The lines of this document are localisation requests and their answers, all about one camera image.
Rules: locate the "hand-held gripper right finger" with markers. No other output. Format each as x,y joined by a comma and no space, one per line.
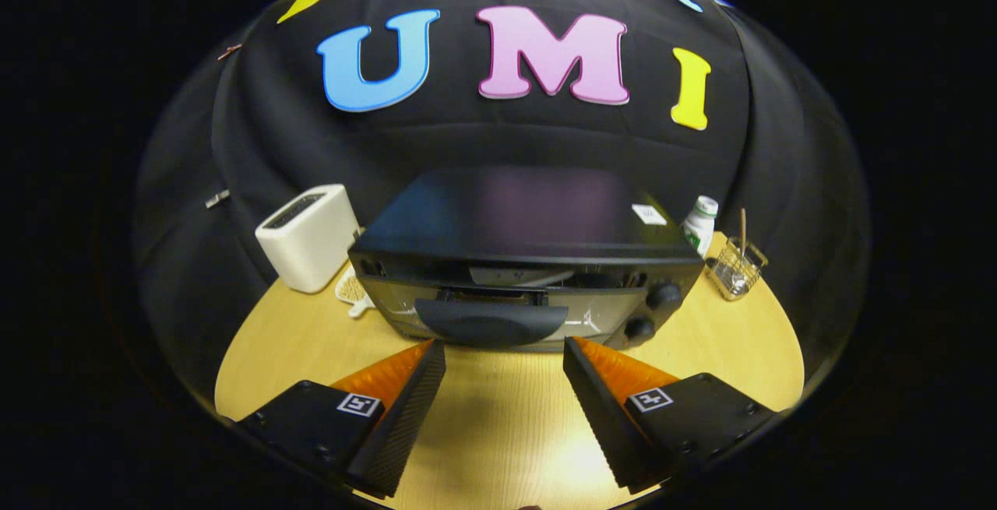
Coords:
604,409

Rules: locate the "white bottle with green label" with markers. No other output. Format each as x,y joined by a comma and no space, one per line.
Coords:
699,226

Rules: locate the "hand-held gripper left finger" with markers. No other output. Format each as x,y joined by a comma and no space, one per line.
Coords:
401,416

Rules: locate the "small patterned dish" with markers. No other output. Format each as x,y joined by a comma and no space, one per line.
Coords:
352,292

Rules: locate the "wooden stick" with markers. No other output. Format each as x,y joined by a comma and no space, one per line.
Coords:
743,230

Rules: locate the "white pop-up toaster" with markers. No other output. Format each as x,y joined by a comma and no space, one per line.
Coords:
308,249

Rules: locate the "metal clip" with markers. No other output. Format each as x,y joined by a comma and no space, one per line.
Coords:
217,198

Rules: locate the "black toaster oven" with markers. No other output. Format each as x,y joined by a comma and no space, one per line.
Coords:
506,214

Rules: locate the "reddish clip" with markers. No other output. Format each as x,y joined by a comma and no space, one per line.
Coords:
230,51

